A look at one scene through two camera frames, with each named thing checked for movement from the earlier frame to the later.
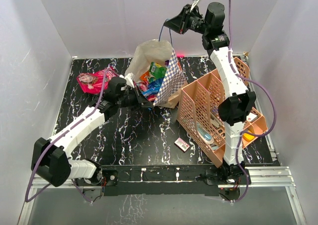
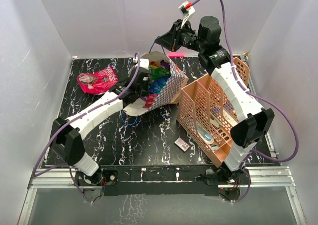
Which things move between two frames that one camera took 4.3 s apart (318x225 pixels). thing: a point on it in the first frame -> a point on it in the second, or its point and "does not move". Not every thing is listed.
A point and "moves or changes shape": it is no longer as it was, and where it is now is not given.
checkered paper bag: [173, 86] moves or changes shape
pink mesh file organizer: [198, 107] does not move
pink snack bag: [92, 83] does not move
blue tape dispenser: [205, 135] does not move
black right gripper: [180, 23] -> [170, 40]
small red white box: [182, 144] does not move
